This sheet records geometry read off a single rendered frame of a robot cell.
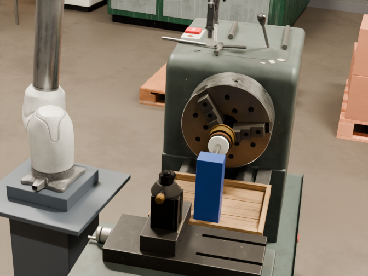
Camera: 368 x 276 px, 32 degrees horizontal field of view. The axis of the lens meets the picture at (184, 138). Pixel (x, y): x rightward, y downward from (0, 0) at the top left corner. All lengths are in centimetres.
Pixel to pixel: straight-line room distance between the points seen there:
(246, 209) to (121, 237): 50
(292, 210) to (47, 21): 129
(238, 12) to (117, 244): 520
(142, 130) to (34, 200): 240
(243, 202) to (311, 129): 282
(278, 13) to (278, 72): 441
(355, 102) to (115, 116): 178
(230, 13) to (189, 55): 447
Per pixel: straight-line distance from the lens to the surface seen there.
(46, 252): 250
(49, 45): 241
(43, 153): 233
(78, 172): 245
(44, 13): 239
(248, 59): 236
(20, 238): 253
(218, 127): 211
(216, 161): 192
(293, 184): 302
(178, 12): 700
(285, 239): 263
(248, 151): 224
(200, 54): 238
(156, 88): 509
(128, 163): 424
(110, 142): 452
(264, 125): 218
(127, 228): 185
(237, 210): 212
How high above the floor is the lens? 200
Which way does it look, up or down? 26 degrees down
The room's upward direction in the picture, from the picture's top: 3 degrees clockwise
